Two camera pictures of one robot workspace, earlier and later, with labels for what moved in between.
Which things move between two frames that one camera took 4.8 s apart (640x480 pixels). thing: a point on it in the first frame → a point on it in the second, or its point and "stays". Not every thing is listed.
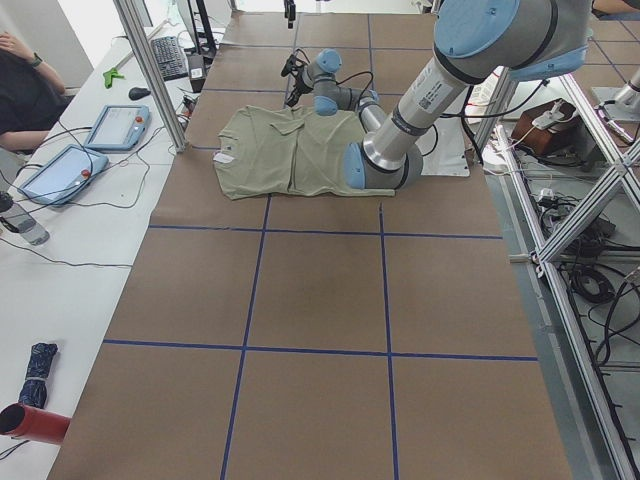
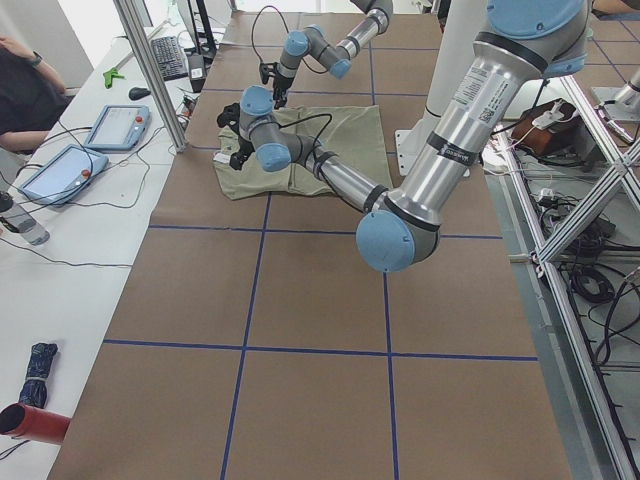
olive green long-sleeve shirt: x=287 y=151 stays
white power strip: x=548 y=117 stays
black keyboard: x=169 y=57 stays
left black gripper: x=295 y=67 → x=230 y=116
